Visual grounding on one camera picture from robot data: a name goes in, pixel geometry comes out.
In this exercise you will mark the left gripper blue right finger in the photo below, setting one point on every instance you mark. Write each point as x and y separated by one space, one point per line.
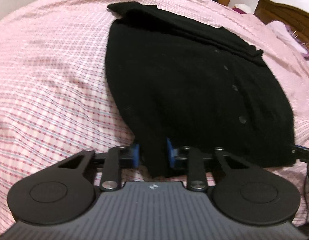
175 155

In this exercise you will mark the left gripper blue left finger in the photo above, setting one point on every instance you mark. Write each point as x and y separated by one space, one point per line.
129 156

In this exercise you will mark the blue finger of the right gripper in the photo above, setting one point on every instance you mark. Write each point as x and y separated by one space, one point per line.
301 153

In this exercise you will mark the black cardigan garment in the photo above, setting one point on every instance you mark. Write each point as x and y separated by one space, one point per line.
177 82

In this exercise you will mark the pink checked bed cover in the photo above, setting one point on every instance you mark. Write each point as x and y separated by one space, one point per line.
54 99

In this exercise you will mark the pink pillow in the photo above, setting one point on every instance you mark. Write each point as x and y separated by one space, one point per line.
282 32

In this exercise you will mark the wooden headboard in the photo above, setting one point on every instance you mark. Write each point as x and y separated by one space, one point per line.
297 19

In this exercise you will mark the white plush toy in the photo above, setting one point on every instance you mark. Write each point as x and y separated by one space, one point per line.
242 8

